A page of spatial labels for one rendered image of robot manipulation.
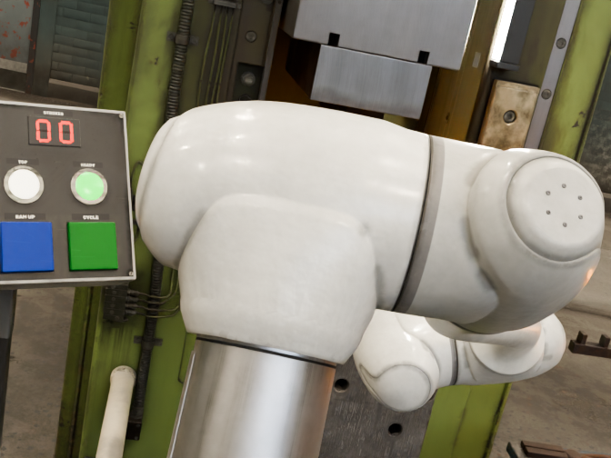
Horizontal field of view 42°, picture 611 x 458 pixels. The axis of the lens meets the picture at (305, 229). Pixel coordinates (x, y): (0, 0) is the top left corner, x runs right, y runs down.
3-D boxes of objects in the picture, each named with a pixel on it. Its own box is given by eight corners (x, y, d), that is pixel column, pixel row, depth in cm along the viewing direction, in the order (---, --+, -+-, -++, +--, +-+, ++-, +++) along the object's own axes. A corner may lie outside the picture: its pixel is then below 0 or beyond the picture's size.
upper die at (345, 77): (419, 119, 139) (433, 65, 136) (309, 99, 136) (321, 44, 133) (370, 85, 179) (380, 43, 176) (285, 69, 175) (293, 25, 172)
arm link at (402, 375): (348, 371, 118) (435, 361, 119) (368, 431, 103) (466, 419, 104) (345, 305, 114) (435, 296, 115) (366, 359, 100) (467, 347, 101)
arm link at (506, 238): (557, 214, 67) (402, 181, 67) (661, 124, 50) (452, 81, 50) (541, 364, 63) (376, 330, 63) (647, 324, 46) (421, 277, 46)
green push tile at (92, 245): (118, 269, 123) (115, 221, 125) (71, 270, 119) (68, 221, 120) (114, 270, 125) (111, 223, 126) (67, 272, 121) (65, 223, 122)
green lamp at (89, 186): (101, 204, 123) (105, 178, 122) (71, 200, 123) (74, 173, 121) (104, 199, 126) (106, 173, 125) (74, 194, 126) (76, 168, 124)
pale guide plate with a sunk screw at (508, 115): (516, 172, 158) (540, 88, 153) (475, 164, 156) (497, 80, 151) (512, 170, 160) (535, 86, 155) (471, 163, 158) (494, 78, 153)
